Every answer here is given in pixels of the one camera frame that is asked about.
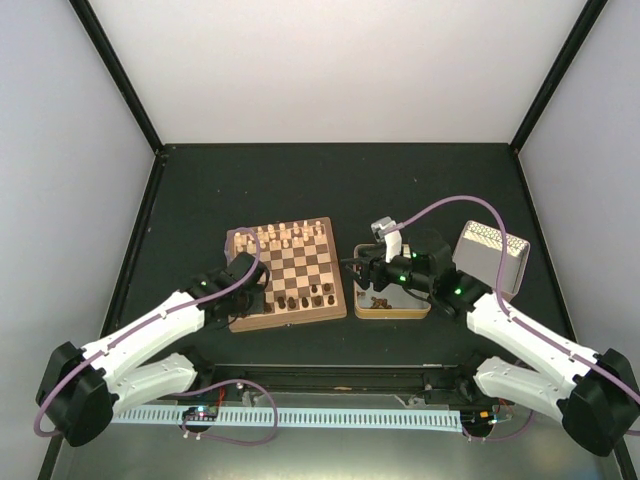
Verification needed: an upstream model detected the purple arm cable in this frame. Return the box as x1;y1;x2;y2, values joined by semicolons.
394;195;640;406
32;228;264;439

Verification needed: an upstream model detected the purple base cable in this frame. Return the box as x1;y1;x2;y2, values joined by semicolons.
460;409;539;444
179;378;282;445

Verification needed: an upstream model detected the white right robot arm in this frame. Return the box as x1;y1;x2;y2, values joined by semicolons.
341;231;639;457

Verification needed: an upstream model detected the pink tin lid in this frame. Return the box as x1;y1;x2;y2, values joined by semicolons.
453;220;530;302

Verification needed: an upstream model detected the wooden chess board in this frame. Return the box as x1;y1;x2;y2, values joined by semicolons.
225;217;347;333

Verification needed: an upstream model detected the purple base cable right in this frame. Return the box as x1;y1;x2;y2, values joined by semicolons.
460;409;539;444

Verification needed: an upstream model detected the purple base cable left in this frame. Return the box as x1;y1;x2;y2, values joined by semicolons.
179;378;282;445

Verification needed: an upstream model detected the small circuit board left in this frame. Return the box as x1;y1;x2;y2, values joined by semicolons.
182;406;218;421

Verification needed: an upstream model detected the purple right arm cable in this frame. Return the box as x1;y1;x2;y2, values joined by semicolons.
394;195;640;406

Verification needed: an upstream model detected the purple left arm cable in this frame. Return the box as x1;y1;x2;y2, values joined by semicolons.
32;228;264;439

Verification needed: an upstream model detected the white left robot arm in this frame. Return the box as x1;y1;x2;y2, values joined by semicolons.
33;253;270;447

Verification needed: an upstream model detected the yellow bear metal tin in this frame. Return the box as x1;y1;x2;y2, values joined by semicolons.
352;242;432;321

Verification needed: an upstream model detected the small circuit board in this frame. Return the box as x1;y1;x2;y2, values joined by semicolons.
460;410;514;427
182;406;218;421

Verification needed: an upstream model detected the white slotted cable duct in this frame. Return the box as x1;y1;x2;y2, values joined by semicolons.
112;405;463;433

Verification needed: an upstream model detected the dark chess piece in tin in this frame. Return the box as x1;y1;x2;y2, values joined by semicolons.
370;297;390;309

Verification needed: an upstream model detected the small circuit board right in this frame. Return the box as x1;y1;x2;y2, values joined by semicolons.
460;410;514;427

